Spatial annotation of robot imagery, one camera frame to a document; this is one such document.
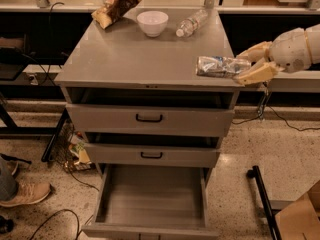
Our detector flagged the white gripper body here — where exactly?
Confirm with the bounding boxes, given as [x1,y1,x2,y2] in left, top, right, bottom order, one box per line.
[269,28,312,73]

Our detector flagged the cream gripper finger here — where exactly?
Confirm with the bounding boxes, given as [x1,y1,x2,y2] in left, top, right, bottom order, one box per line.
[234,62,280,85]
[236,41,272,62]

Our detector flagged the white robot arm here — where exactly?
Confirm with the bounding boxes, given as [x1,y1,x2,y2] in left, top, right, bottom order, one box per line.
[235,24,320,85]

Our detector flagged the grey drawer cabinet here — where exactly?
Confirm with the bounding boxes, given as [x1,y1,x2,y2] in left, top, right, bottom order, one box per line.
[54,6,246,172]

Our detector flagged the grey top drawer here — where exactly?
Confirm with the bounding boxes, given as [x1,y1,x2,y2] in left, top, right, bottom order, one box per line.
[67,88,234,137]

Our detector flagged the grey drawer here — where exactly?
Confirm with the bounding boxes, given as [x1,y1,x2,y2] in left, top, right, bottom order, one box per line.
[82,165,219,240]
[67,88,234,137]
[85,133,220,168]

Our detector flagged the grey middle drawer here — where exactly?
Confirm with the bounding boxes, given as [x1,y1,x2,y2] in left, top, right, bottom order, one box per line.
[85,133,220,168]

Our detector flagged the grey bottom drawer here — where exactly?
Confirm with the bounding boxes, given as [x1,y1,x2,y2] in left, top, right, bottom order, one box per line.
[82,165,219,240]

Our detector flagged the clear plastic water bottle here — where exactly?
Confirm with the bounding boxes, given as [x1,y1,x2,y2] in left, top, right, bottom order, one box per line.
[176,9,208,37]

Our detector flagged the black metal stand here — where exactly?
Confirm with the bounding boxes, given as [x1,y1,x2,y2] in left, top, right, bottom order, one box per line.
[246,165,282,240]

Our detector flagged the white bowl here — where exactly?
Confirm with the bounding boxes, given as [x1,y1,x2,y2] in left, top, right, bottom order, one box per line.
[137,11,169,37]

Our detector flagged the brown chip bag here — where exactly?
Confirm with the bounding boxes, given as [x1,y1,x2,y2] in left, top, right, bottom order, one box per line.
[91,0,142,29]

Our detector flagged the cardboard box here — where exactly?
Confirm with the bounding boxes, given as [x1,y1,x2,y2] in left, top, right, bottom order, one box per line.
[275,181,320,240]

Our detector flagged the tan sneaker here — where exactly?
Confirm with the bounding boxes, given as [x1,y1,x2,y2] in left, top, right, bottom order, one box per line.
[0,183,51,208]

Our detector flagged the wire basket with items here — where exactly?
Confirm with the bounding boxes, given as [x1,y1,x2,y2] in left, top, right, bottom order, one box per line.
[51,122,93,173]

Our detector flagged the black floor cable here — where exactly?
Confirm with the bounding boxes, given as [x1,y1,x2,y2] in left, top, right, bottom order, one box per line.
[28,170,101,240]

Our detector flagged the black table leg frame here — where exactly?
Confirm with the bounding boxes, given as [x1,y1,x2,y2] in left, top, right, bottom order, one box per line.
[0,101,69,162]

